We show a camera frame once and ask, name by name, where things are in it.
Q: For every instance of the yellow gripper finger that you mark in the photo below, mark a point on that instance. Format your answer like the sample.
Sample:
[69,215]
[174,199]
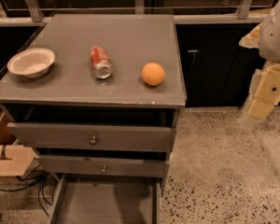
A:
[251,40]
[266,96]

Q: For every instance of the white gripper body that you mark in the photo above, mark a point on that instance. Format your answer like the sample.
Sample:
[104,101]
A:
[275,34]

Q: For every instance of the red coke can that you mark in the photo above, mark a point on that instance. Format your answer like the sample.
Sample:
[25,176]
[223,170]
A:
[101,65]

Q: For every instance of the grey drawer cabinet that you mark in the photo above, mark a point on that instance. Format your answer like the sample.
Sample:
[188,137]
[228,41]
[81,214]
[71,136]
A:
[69,93]

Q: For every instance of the grey middle drawer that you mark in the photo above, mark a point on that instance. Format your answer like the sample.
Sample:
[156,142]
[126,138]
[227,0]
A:
[103,166]

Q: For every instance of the grey top drawer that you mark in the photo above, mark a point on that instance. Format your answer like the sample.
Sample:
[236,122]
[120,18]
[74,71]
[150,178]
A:
[97,137]

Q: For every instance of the grey open bottom drawer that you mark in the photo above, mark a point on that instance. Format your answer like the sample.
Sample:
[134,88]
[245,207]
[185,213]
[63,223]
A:
[89,199]

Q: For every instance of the orange fruit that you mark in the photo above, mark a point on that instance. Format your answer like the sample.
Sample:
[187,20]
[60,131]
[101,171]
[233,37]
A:
[153,74]

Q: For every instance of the white paper bowl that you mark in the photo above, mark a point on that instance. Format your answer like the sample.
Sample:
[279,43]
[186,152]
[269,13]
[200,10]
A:
[31,63]

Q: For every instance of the metal glass railing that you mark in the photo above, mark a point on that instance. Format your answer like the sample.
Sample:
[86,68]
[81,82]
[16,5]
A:
[37,12]

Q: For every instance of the light wooden box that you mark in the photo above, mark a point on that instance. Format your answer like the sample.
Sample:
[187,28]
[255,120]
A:
[14,158]

